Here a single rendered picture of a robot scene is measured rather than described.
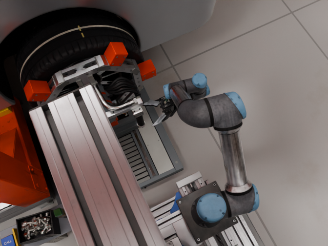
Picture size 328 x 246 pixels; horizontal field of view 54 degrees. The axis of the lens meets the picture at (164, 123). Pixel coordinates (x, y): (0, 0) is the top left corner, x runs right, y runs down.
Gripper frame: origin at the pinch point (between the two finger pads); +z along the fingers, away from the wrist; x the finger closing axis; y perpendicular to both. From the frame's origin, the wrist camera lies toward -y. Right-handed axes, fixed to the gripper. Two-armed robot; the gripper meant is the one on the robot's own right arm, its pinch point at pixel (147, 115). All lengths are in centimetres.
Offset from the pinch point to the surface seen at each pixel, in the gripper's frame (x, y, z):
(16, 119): -37, -15, 70
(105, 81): -31.0, -3.7, 12.9
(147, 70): -21.8, 5.5, -10.1
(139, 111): 0.7, 12.0, 3.7
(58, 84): -20.5, 28.1, 33.0
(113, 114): -1.8, 15.0, 15.9
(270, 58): -35, -83, -123
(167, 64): -69, -83, -41
